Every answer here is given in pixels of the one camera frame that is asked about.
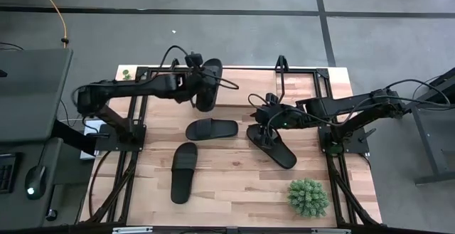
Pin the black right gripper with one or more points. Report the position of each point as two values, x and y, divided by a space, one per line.
281 116

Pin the black computer mouse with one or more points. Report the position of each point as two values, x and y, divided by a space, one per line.
35 182

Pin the small green plant sprig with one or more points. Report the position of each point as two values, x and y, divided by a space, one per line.
126 74

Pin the black aluminium table frame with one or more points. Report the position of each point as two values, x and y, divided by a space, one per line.
141 73

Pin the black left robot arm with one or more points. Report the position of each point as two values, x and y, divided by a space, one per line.
142 86

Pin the black rubber slide sandal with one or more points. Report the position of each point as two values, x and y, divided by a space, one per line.
282 155
213 95
183 184
220 129

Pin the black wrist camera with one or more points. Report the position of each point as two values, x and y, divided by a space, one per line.
272 99
195 59

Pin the black keyboard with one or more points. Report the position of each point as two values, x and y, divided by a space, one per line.
7 173

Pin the black round knob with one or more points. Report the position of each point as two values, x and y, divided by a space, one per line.
52 215

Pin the dark grey desk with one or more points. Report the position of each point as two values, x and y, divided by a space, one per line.
21 212

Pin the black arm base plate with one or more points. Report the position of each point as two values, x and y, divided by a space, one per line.
135 143
355 145

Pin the silver metal bracket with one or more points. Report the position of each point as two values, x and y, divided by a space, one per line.
132 230
330 231

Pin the green artificial plant ball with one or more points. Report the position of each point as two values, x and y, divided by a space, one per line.
307 198

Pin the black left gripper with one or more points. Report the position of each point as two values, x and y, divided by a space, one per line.
193 84

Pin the black metal stand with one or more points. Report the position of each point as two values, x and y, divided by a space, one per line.
435 178

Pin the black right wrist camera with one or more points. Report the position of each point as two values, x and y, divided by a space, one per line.
272 99

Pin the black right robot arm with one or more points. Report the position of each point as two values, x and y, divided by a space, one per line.
337 106

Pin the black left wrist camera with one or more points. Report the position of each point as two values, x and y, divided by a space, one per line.
195 59

